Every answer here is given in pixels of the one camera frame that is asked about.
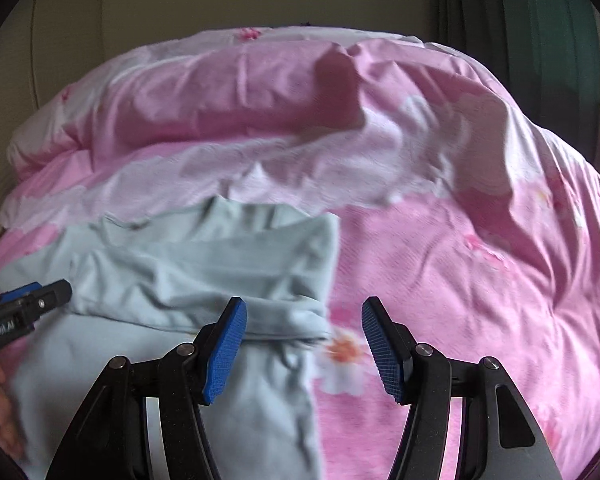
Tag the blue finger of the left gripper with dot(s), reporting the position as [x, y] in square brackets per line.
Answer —
[15, 296]
[44, 300]

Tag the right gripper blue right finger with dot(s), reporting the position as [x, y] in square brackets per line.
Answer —
[391, 354]

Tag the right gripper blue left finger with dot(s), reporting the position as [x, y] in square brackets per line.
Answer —
[220, 349]

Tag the light blue long-sleeve shirt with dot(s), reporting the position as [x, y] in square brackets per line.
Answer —
[140, 288]

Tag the person's left hand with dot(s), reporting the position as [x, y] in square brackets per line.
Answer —
[10, 441]

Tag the pink floral duvet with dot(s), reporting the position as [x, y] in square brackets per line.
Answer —
[476, 228]

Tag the dark green curtain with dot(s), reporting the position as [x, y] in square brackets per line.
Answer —
[545, 52]

